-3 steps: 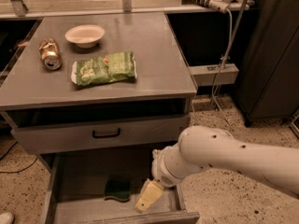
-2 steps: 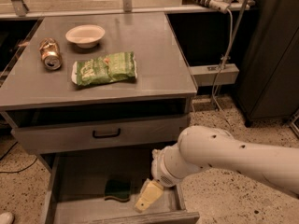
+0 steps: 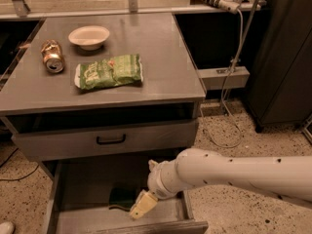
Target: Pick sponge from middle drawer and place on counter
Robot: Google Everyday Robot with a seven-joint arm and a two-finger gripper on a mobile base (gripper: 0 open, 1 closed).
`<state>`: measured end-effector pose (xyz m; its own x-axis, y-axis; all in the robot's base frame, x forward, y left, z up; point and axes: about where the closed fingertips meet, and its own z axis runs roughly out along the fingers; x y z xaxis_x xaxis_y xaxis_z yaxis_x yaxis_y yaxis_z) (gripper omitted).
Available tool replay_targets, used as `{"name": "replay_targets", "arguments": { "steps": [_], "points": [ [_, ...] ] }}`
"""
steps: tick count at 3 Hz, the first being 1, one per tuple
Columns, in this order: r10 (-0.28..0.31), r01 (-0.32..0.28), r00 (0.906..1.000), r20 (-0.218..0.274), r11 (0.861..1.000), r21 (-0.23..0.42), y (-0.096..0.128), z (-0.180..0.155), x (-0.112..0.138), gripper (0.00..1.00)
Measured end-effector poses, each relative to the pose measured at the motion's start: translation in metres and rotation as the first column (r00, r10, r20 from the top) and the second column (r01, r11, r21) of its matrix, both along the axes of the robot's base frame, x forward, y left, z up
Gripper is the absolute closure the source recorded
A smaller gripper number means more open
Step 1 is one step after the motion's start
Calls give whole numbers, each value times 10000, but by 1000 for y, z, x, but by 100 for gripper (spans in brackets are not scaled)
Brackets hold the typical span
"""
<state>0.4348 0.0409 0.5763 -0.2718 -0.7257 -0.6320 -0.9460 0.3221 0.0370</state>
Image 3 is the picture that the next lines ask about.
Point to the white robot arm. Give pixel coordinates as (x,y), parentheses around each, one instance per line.
(288,178)

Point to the dark cabinet on right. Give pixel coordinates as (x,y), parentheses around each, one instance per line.
(280,86)

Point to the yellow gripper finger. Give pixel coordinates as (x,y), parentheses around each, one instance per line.
(144,203)

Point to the crushed gold soda can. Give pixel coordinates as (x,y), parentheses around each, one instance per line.
(52,56)

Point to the green and yellow sponge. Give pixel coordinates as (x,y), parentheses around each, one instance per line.
(121,199)

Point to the closed grey top drawer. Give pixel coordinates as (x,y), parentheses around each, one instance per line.
(66,144)

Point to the green chip bag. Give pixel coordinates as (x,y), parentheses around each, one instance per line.
(109,73)

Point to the grey metal bracket block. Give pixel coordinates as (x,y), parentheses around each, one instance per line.
(221,78)

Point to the grey wooden drawer cabinet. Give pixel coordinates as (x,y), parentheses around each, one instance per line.
(35,100)

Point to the white shoe tip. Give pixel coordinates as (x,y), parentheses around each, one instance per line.
(7,228)

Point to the black drawer handle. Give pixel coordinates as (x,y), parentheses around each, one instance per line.
(100,140)

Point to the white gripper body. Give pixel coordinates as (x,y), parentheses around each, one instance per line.
(158,180)

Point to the open grey middle drawer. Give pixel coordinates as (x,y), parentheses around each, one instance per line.
(79,202)

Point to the white paper bowl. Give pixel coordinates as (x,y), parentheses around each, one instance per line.
(89,38)

